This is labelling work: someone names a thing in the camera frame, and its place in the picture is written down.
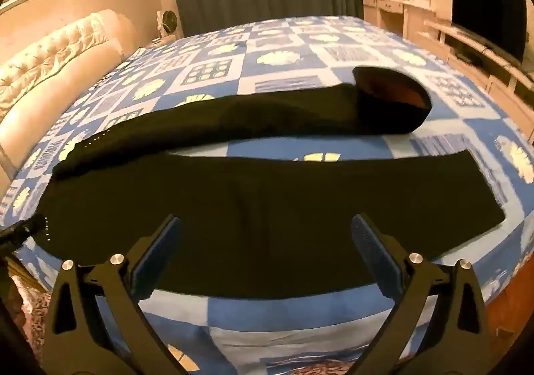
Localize white television console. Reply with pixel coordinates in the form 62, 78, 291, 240
423, 18, 534, 109

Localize white vanity dresser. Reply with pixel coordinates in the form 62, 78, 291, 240
361, 0, 439, 40

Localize black pants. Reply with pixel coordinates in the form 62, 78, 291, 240
35, 65, 505, 301

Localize patterned rug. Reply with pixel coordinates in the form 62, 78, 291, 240
8, 258, 55, 359

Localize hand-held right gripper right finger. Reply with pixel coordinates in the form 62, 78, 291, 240
350, 213, 489, 375

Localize cream tufted headboard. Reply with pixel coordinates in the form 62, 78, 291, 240
0, 9, 136, 192

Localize blue patterned blanket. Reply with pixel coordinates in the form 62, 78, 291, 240
0, 15, 534, 375

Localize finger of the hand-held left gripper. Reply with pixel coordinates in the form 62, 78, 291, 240
0, 214, 44, 247

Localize black television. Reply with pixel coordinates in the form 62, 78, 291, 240
452, 0, 527, 67

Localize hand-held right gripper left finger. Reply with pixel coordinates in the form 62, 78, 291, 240
42, 214, 184, 375

